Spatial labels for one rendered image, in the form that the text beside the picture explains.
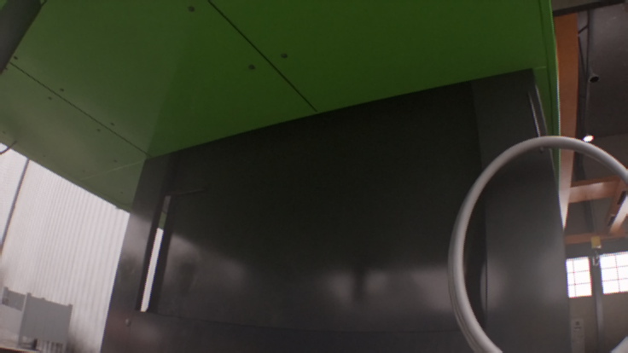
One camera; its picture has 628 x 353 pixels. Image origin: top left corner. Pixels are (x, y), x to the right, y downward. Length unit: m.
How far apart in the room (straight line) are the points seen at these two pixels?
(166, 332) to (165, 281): 0.16
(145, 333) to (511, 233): 0.80
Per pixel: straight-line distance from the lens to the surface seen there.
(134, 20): 0.79
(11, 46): 0.66
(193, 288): 0.98
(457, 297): 0.57
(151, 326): 1.01
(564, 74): 9.03
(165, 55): 0.83
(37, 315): 6.55
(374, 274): 0.74
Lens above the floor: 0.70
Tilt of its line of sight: 24 degrees up
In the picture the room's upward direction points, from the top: 6 degrees clockwise
